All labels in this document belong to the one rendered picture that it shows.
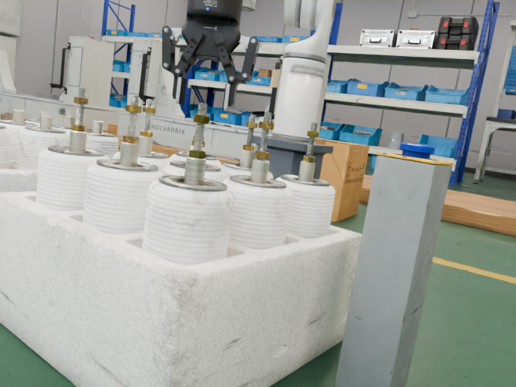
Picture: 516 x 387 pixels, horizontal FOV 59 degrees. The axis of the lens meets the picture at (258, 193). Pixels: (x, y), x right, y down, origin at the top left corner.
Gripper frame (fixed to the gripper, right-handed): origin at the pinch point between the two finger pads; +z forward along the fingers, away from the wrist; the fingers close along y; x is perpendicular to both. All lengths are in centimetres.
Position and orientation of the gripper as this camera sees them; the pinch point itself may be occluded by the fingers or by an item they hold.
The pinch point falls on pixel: (203, 98)
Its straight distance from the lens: 67.0
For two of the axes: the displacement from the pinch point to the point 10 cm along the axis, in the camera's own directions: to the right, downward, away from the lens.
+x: 1.3, -1.3, 9.8
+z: -1.4, 9.8, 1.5
